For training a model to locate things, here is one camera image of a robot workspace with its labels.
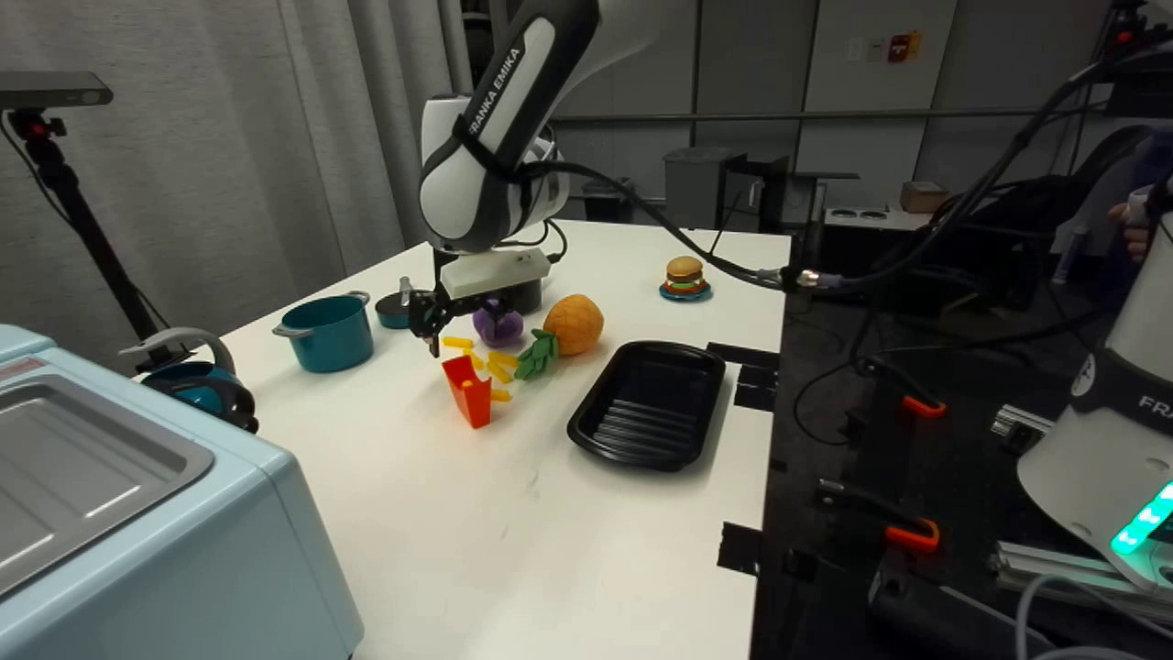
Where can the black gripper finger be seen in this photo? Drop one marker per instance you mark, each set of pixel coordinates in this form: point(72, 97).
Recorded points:
point(419, 313)
point(433, 337)

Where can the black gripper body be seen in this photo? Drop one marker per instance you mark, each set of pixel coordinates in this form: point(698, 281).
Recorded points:
point(466, 281)

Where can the yellow toy fry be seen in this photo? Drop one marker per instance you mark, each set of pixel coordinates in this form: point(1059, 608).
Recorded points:
point(460, 344)

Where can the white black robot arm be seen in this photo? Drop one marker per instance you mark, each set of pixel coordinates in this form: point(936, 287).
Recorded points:
point(489, 166)

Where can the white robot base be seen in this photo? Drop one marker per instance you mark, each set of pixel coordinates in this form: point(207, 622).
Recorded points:
point(1106, 469)

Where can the dark teal pot lid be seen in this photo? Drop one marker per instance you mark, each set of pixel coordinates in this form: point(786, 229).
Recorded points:
point(400, 307)

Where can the purple toy eggplant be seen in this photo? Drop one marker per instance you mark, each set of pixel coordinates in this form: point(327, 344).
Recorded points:
point(501, 328)

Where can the yellow toy fries pile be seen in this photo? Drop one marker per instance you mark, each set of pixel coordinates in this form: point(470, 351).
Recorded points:
point(501, 369)

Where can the teal toy pot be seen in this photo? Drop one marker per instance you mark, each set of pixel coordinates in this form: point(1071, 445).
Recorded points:
point(327, 336)

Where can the orange plush pineapple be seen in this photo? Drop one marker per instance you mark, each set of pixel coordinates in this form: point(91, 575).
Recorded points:
point(570, 328)

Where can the black grill pan tray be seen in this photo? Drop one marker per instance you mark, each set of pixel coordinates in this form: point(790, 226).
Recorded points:
point(649, 408)

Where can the toy hamburger on plate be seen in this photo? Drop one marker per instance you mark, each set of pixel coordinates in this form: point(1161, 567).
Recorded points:
point(682, 281)

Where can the light blue toy appliance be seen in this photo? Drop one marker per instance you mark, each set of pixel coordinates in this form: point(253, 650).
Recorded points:
point(143, 529)

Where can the black tripod stand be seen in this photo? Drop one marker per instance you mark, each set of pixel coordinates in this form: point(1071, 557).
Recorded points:
point(26, 104)

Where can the orange handled clamp upper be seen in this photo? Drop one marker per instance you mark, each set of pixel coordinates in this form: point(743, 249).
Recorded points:
point(911, 395)

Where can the orange handled clamp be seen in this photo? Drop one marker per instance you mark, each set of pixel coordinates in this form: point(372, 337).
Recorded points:
point(911, 395)
point(900, 527)

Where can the orange handled clamp lower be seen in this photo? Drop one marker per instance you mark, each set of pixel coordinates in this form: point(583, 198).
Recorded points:
point(900, 527)

